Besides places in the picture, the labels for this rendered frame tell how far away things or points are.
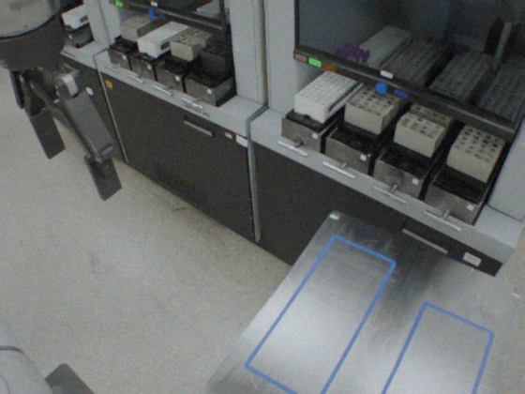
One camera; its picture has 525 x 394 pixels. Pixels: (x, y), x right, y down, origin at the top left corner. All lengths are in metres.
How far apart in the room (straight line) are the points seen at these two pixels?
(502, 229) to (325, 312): 0.55
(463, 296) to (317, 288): 0.29
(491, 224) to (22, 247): 2.00
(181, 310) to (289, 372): 1.09
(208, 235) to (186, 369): 0.64
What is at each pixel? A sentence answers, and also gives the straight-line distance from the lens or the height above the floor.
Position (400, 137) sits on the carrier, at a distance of 1.19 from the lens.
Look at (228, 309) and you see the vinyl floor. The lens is 1.80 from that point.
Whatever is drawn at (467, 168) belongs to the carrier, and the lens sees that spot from 1.16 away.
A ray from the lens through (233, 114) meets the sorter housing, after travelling 1.43.
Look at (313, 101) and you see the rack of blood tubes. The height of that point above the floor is 0.86.
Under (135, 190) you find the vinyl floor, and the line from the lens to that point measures 2.32.
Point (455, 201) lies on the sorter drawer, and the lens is 1.13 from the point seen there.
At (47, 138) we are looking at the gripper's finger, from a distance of 0.64.
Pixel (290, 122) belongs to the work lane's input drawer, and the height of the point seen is 0.80.
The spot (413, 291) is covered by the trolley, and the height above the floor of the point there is 0.82.
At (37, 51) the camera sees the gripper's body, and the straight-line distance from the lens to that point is 0.48.
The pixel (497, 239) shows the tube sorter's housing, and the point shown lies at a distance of 1.17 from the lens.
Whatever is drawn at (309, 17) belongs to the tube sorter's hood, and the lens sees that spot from 1.17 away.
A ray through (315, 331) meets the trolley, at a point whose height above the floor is 0.82.
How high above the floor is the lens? 1.56
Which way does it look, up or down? 46 degrees down
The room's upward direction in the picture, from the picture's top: 4 degrees counter-clockwise
